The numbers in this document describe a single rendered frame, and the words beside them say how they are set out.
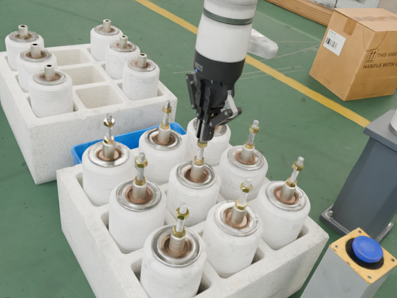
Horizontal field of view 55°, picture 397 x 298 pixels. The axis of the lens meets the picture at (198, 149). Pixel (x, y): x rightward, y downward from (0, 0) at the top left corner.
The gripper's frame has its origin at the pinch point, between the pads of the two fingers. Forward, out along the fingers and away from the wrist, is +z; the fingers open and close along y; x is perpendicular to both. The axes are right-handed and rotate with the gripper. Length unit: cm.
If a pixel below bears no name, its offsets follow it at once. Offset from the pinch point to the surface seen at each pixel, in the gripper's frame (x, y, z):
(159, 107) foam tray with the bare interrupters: 11.5, -34.9, 19.1
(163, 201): -8.4, 3.4, 10.5
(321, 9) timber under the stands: 165, -115, 27
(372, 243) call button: 9.9, 28.5, 2.3
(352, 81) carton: 100, -38, 26
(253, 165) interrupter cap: 12.0, 2.2, 9.9
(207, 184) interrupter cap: 0.5, 3.1, 10.0
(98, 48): 5, -63, 14
